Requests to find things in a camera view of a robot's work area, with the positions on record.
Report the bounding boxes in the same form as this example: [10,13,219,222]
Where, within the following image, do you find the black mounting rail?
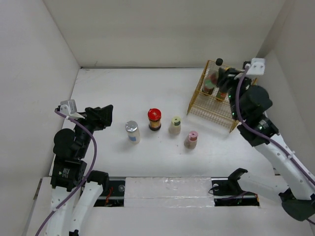
[95,177,260,208]

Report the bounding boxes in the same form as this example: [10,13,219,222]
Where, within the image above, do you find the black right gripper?
[216,66,252,120]

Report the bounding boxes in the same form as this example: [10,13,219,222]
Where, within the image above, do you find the green cap spice shaker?
[168,116,181,135]

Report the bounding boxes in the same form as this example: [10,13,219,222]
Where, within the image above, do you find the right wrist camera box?
[243,58,265,76]

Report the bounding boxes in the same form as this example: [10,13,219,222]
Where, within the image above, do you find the yellow wire basket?
[187,60,238,132]

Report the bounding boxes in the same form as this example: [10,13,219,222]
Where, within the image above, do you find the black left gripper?
[71,103,113,157]

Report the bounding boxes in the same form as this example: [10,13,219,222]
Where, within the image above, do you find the clear bottle with red contents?
[202,58,223,95]

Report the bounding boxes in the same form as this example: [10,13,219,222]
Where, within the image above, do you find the pink cap spice shaker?
[184,131,198,149]

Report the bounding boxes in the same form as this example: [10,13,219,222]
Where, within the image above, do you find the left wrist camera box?
[59,99,77,116]

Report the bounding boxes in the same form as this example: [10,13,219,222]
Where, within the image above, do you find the silver lid white shaker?
[125,120,140,144]

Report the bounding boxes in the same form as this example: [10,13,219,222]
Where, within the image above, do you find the white foam block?
[124,177,215,208]

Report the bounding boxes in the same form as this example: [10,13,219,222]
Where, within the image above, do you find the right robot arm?
[215,68,315,221]

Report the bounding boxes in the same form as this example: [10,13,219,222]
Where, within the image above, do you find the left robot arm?
[36,100,113,236]

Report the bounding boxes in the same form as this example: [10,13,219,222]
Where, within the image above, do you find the yellow cap sauce bottle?
[216,88,227,102]

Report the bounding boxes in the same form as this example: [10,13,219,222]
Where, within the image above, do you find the red lid sauce jar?
[148,108,161,131]

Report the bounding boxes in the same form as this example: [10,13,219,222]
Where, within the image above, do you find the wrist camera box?
[59,99,77,116]
[243,58,265,76]

